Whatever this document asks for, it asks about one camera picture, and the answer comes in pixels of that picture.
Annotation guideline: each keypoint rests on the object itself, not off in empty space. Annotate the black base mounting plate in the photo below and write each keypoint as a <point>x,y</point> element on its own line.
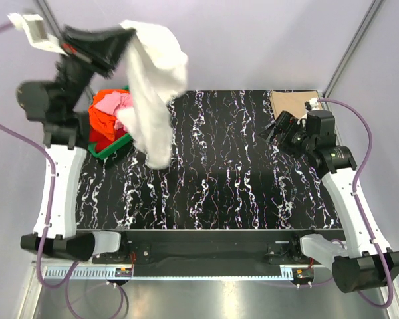
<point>208,253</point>

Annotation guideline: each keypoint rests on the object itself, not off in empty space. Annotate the folded beige t shirt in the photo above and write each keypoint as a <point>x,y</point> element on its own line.
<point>293,102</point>

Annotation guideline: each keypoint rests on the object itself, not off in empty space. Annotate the slotted cable duct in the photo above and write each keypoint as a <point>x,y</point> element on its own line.
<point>89,272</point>

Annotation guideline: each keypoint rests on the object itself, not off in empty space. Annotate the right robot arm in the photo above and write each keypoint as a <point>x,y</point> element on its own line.
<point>368,261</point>

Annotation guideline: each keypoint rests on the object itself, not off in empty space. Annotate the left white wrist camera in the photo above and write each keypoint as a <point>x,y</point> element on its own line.
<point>34,28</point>

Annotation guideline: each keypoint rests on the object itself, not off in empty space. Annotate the pink t shirt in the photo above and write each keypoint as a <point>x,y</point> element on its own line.
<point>120,106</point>

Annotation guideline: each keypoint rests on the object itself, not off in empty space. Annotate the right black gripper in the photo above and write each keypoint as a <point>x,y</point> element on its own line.
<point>287,123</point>

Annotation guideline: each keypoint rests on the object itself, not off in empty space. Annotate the white printed t shirt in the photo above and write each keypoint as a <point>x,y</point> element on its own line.
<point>157,72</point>

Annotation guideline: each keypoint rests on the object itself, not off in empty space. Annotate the green plastic bin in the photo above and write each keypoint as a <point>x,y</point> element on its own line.
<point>113,147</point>

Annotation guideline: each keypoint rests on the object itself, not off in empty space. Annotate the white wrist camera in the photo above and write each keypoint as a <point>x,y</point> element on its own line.
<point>312,105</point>
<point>34,28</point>

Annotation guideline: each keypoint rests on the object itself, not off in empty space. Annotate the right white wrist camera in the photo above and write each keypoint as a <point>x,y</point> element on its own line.
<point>312,105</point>

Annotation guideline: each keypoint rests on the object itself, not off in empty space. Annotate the orange t shirt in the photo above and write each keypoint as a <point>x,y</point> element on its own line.
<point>100,121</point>

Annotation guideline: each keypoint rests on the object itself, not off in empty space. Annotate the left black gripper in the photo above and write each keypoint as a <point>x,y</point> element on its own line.
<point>102,50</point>

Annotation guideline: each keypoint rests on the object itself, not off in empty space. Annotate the red t shirt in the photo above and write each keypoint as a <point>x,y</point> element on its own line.
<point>101,142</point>

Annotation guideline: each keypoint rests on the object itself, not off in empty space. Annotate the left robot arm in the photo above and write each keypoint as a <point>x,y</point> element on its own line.
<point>65,141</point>

